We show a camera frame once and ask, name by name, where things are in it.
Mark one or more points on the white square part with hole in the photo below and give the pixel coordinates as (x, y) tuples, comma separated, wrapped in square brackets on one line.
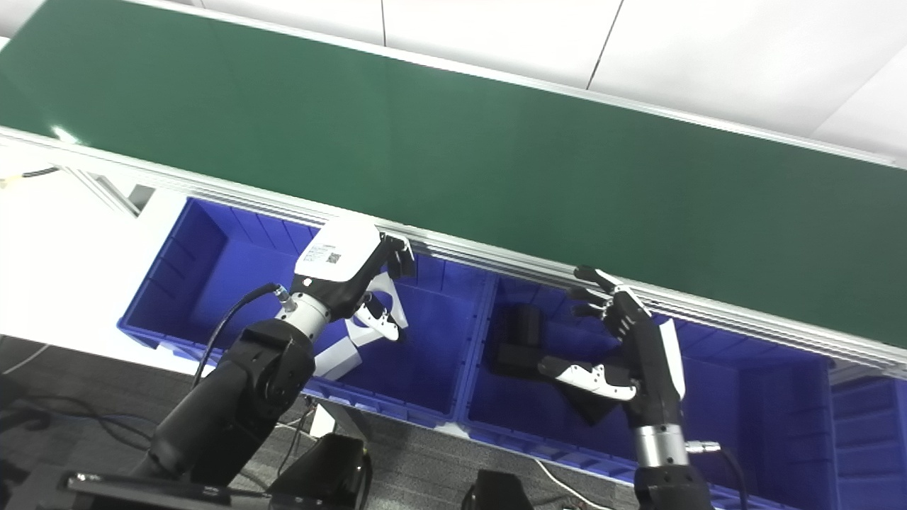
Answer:
[(397, 297)]

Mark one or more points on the black plastic part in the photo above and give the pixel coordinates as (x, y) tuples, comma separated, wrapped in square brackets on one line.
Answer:
[(524, 333)]

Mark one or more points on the blue plastic bin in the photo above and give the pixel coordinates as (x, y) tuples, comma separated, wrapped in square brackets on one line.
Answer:
[(871, 439), (751, 411), (227, 276)]

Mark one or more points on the aluminium conveyor support leg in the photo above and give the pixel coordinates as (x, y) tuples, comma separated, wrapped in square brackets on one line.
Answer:
[(106, 190)]

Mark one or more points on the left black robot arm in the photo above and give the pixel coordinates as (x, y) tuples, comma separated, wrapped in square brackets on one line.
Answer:
[(234, 397)]

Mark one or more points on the white rectangular block part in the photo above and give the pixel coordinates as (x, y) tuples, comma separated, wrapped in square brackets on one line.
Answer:
[(336, 358)]

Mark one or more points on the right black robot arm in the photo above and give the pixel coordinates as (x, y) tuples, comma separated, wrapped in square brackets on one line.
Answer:
[(666, 467)]

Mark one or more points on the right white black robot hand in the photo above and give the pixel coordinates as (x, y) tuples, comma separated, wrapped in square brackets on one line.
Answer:
[(655, 368)]

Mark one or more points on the black robot leg housing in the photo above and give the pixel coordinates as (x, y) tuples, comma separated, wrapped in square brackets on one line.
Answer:
[(496, 492), (322, 471)]

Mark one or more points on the black robot torso plate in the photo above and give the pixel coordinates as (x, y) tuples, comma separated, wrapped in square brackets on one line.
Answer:
[(127, 490)]

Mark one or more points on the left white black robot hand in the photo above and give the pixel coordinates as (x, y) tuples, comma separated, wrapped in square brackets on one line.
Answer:
[(340, 248)]

